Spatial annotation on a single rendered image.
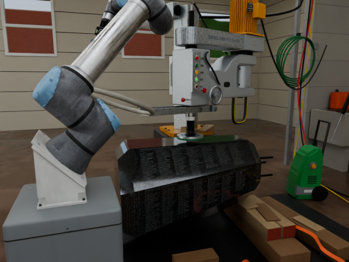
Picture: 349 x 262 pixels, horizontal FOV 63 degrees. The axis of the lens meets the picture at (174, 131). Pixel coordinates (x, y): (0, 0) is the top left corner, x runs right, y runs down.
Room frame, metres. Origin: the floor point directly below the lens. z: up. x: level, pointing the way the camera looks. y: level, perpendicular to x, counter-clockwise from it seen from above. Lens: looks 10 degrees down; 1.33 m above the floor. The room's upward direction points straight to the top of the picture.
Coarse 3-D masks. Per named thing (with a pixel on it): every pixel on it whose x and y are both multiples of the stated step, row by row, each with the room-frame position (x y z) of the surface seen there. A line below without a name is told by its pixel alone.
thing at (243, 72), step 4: (240, 68) 2.61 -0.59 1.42; (244, 68) 2.60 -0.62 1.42; (248, 68) 2.62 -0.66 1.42; (240, 72) 2.61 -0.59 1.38; (244, 72) 2.60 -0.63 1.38; (248, 72) 2.62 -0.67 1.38; (240, 76) 2.61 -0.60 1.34; (244, 76) 2.60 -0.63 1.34; (248, 76) 2.62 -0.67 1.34; (240, 80) 2.61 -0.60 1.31; (244, 80) 2.60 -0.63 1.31; (248, 80) 2.62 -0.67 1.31; (236, 84) 2.62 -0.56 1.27; (240, 84) 2.61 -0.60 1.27; (244, 84) 2.60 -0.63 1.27; (248, 84) 2.62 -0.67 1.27
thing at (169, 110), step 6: (156, 108) 2.09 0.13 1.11; (162, 108) 1.98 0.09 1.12; (168, 108) 2.02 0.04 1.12; (174, 108) 2.06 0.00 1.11; (180, 108) 2.10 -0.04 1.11; (186, 108) 2.14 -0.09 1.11; (192, 108) 2.18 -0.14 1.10; (198, 108) 2.23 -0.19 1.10; (204, 108) 2.28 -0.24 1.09; (210, 108) 2.33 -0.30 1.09; (216, 108) 2.32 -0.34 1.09; (156, 114) 1.95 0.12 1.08; (162, 114) 1.98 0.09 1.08; (168, 114) 2.02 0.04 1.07
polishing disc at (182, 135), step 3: (177, 135) 2.24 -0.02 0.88; (180, 135) 2.23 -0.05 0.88; (183, 135) 2.23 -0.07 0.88; (195, 135) 2.23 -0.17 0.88; (198, 135) 2.23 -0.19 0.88; (201, 135) 2.23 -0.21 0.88; (183, 138) 2.17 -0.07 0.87; (186, 138) 2.16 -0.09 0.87; (189, 138) 2.15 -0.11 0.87; (192, 138) 2.15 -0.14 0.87; (195, 138) 2.16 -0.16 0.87; (198, 138) 2.17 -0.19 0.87
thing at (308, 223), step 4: (296, 216) 2.31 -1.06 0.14; (300, 216) 2.31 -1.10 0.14; (296, 220) 2.25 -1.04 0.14; (300, 220) 2.24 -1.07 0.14; (304, 220) 2.24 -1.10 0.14; (308, 220) 2.24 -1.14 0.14; (304, 224) 2.18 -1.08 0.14; (308, 224) 2.18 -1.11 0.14; (312, 224) 2.18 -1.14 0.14; (316, 224) 2.18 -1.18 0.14; (312, 228) 2.11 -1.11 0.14; (316, 228) 2.11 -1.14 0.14; (320, 228) 2.11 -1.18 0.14; (324, 228) 2.11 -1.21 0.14; (316, 232) 2.07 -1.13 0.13
